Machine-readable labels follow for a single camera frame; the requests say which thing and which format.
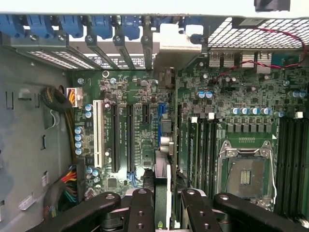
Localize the black RAM slot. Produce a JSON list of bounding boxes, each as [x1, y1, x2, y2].
[[286, 118, 295, 216], [302, 118, 309, 216], [277, 118, 286, 213], [199, 113, 209, 194], [189, 116, 199, 194], [294, 118, 302, 216], [208, 112, 217, 194]]

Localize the CPU socket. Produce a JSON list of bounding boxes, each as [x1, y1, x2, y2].
[[217, 140, 278, 211]]

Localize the long black expansion slot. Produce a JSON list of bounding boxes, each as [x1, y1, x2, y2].
[[110, 103, 121, 174], [126, 103, 136, 174]]

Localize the white expansion slot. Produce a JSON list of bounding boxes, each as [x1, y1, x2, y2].
[[93, 99, 105, 169]]

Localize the short black expansion slot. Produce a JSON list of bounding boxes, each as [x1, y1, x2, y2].
[[141, 104, 151, 124]]

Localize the blue expansion slot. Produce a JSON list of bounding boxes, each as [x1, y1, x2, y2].
[[158, 103, 168, 150]]

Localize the green motherboard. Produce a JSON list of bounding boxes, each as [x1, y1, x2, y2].
[[69, 52, 309, 218]]

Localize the white power connector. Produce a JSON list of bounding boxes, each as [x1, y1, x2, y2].
[[66, 87, 83, 108]]

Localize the black open PC case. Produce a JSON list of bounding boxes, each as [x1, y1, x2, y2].
[[0, 11, 309, 232]]

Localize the solid metal slot cover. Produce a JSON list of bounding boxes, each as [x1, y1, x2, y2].
[[141, 35, 155, 71], [85, 35, 120, 71], [113, 35, 137, 71]]

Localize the perforated metal slot cover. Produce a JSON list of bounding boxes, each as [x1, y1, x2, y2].
[[52, 49, 96, 70], [25, 49, 73, 70]]

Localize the blue slot latch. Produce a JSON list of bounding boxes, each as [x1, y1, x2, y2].
[[91, 15, 113, 40], [121, 15, 142, 41], [26, 14, 55, 39], [0, 14, 25, 38], [59, 15, 84, 39]]

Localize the coloured power wire bundle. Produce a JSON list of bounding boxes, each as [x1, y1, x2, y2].
[[44, 158, 86, 218]]

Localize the black sleeved power cable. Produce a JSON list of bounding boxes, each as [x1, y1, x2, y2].
[[40, 86, 77, 160]]

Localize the red and black fan wire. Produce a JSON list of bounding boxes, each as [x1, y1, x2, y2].
[[207, 26, 309, 79]]

